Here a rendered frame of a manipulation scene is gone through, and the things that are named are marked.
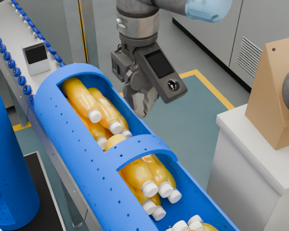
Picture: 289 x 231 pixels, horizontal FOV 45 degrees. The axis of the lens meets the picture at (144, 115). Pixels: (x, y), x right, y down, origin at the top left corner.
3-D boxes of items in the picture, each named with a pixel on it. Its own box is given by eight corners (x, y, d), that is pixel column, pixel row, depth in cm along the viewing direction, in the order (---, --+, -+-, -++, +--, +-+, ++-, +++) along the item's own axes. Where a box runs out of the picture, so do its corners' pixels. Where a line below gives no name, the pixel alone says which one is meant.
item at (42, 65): (48, 67, 170) (42, 39, 159) (52, 71, 167) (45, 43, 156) (28, 74, 166) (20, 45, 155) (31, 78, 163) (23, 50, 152)
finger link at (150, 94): (143, 100, 82) (143, 68, 75) (157, 115, 78) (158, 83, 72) (131, 105, 81) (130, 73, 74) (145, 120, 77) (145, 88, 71)
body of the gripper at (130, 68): (141, 63, 77) (141, 13, 68) (163, 85, 72) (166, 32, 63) (111, 75, 74) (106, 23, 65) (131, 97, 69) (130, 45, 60)
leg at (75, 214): (80, 217, 214) (63, 151, 170) (84, 225, 210) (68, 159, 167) (71, 222, 212) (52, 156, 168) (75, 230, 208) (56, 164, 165)
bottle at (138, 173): (125, 145, 108) (159, 189, 97) (105, 155, 105) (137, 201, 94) (124, 129, 103) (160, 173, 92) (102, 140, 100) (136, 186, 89)
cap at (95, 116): (101, 113, 114) (103, 117, 113) (91, 121, 114) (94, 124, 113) (95, 107, 111) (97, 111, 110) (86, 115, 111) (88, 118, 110)
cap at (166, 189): (158, 195, 99) (162, 199, 98) (157, 188, 96) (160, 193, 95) (169, 187, 100) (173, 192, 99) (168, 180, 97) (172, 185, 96)
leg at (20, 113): (27, 121, 274) (4, 54, 230) (29, 126, 270) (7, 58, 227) (19, 124, 272) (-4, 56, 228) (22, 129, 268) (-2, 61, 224)
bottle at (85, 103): (83, 83, 127) (107, 113, 115) (68, 96, 126) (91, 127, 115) (73, 72, 121) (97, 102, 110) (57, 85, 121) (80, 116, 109)
